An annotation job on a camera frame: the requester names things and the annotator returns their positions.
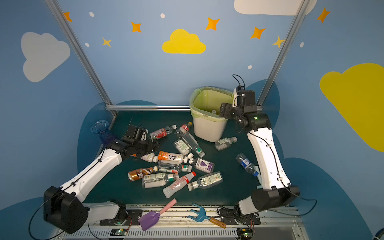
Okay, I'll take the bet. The clear bottle green cap band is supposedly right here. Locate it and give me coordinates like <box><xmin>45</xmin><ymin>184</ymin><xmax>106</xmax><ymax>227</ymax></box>
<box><xmin>182</xmin><ymin>132</ymin><xmax>206</xmax><ymax>158</ymax></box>

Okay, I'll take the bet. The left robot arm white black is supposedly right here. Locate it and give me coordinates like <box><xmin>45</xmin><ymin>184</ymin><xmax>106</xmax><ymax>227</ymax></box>
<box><xmin>43</xmin><ymin>140</ymin><xmax>160</xmax><ymax>234</ymax></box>

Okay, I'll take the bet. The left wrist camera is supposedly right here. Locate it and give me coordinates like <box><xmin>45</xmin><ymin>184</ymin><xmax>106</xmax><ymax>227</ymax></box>
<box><xmin>122</xmin><ymin>125</ymin><xmax>148</xmax><ymax>145</ymax></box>

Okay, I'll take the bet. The purple toy shovel pink handle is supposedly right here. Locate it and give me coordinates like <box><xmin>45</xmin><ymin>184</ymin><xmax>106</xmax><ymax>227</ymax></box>
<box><xmin>139</xmin><ymin>199</ymin><xmax>177</xmax><ymax>231</ymax></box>

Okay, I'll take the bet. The right circuit board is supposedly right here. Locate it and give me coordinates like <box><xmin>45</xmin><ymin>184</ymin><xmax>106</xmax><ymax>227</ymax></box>
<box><xmin>236</xmin><ymin>228</ymin><xmax>254</xmax><ymax>240</ymax></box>

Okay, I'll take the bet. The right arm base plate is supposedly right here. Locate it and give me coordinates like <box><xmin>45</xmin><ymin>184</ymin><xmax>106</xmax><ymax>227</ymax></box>
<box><xmin>217</xmin><ymin>206</ymin><xmax>261</xmax><ymax>226</ymax></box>

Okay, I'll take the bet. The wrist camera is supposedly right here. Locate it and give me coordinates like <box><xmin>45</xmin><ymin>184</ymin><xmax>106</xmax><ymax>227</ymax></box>
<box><xmin>122</xmin><ymin>125</ymin><xmax>148</xmax><ymax>145</ymax></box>
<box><xmin>233</xmin><ymin>86</ymin><xmax>256</xmax><ymax>107</ymax></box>

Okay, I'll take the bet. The purple plastic vase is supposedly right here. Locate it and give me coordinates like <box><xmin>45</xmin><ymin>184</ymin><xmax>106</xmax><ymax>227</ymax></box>
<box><xmin>90</xmin><ymin>120</ymin><xmax>118</xmax><ymax>149</ymax></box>

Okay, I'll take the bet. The orange label white bottle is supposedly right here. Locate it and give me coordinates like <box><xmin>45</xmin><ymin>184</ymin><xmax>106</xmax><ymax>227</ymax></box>
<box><xmin>158</xmin><ymin>151</ymin><xmax>194</xmax><ymax>164</ymax></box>

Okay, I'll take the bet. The green bin liner bag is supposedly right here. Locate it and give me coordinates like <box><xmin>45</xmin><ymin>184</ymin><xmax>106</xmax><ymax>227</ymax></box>
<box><xmin>190</xmin><ymin>87</ymin><xmax>234</xmax><ymax>122</ymax></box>

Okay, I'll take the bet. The small white label bottle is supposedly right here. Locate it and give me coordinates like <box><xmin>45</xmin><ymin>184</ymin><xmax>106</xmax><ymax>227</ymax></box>
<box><xmin>174</xmin><ymin>139</ymin><xmax>191</xmax><ymax>156</ymax></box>

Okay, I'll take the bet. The clear bottle red green label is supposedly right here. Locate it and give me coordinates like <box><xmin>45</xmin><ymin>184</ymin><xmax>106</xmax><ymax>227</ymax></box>
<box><xmin>157</xmin><ymin>161</ymin><xmax>192</xmax><ymax>174</ymax></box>

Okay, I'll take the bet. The blue label water bottle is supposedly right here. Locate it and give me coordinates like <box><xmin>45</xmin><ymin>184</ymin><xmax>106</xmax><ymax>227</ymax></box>
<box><xmin>236</xmin><ymin>153</ymin><xmax>259</xmax><ymax>177</ymax></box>

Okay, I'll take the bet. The clear bottle by bin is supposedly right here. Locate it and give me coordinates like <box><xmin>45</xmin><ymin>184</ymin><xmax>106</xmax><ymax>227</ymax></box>
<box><xmin>215</xmin><ymin>137</ymin><xmax>238</xmax><ymax>151</ymax></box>

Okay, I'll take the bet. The white bottle red cap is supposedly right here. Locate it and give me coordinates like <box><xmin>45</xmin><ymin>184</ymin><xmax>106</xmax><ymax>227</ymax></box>
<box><xmin>163</xmin><ymin>172</ymin><xmax>196</xmax><ymax>199</ymax></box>

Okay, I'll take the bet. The white trash bin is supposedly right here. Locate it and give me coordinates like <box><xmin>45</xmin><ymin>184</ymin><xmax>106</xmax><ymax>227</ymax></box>
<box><xmin>192</xmin><ymin>114</ymin><xmax>228</xmax><ymax>143</ymax></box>

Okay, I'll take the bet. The blue garden fork wooden handle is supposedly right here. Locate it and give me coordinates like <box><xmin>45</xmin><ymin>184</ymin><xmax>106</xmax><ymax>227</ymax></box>
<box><xmin>188</xmin><ymin>203</ymin><xmax>227</xmax><ymax>229</ymax></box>

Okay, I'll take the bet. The aluminium frame rear rail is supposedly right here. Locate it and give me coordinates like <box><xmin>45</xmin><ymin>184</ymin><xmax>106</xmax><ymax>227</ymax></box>
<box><xmin>106</xmin><ymin>105</ymin><xmax>191</xmax><ymax>112</ymax></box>

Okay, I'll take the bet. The orange white bottle left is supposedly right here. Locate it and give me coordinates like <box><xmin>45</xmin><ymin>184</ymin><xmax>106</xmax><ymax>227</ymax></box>
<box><xmin>132</xmin><ymin>153</ymin><xmax>159</xmax><ymax>163</ymax></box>

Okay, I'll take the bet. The grape juice bottle purple label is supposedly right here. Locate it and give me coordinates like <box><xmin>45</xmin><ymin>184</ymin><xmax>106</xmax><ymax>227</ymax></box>
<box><xmin>189</xmin><ymin>158</ymin><xmax>215</xmax><ymax>174</ymax></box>

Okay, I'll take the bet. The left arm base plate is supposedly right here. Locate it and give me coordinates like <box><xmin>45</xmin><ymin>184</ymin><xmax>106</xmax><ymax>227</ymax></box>
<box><xmin>100</xmin><ymin>209</ymin><xmax>143</xmax><ymax>226</ymax></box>

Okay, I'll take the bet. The brown tea bottle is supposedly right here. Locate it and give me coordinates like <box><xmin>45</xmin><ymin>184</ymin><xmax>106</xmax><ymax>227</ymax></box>
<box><xmin>128</xmin><ymin>166</ymin><xmax>158</xmax><ymax>182</ymax></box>

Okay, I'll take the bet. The clear bottle white green label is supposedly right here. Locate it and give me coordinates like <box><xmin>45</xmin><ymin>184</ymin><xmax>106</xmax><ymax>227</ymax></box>
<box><xmin>142</xmin><ymin>173</ymin><xmax>179</xmax><ymax>189</ymax></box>

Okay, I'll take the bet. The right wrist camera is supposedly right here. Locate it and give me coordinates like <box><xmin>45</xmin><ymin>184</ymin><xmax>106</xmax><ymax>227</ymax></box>
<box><xmin>233</xmin><ymin>86</ymin><xmax>256</xmax><ymax>107</ymax></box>

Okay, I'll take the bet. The cola bottle red label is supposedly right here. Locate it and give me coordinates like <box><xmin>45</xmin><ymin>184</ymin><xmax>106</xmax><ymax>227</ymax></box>
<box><xmin>175</xmin><ymin>122</ymin><xmax>193</xmax><ymax>138</ymax></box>

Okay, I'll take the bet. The circuit board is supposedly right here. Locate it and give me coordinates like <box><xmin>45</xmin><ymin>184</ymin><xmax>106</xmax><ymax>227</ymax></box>
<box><xmin>236</xmin><ymin>228</ymin><xmax>254</xmax><ymax>240</ymax></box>
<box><xmin>110</xmin><ymin>229</ymin><xmax>129</xmax><ymax>237</ymax></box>

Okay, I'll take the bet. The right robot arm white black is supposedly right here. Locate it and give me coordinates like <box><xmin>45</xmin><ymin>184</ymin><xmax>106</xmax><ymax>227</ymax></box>
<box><xmin>220</xmin><ymin>103</ymin><xmax>300</xmax><ymax>215</ymax></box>

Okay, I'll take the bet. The left circuit board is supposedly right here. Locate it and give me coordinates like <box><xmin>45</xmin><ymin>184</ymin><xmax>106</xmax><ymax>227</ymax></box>
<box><xmin>110</xmin><ymin>229</ymin><xmax>129</xmax><ymax>237</ymax></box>

